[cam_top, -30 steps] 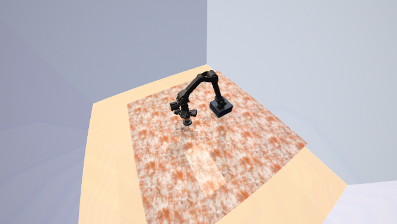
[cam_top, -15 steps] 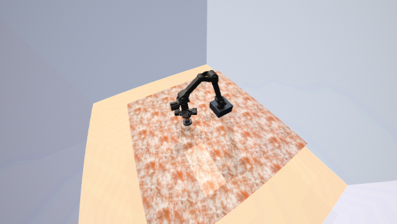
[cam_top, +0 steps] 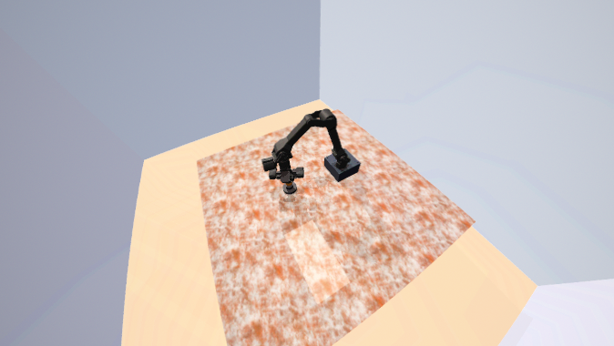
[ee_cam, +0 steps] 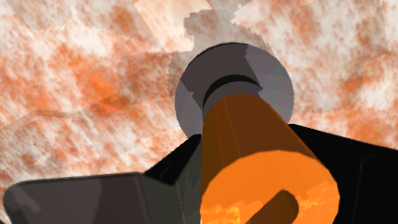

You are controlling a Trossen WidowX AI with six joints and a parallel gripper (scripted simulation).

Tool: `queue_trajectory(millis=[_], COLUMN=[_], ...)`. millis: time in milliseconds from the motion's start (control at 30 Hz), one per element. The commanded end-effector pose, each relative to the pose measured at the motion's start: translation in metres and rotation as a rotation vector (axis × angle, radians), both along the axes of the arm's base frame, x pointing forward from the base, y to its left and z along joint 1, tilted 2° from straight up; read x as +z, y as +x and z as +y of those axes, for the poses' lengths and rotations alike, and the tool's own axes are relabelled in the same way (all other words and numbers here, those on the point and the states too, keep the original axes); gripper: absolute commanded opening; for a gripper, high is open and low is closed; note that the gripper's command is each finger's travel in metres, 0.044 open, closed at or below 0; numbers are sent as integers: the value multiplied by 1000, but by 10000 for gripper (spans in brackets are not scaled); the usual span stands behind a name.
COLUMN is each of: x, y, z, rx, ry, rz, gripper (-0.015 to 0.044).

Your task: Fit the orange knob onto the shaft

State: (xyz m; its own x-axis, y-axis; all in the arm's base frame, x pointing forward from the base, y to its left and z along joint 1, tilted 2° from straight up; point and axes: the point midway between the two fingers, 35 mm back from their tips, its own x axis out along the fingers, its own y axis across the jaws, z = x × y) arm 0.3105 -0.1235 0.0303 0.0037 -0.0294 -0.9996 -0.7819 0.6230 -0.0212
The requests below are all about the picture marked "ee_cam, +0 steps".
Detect orange knob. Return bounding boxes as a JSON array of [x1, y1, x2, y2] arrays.
[[200, 93, 339, 224]]

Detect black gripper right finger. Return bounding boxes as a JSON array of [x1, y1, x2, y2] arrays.
[[287, 124, 398, 224]]

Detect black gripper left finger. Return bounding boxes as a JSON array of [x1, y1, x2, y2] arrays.
[[2, 134, 202, 224]]

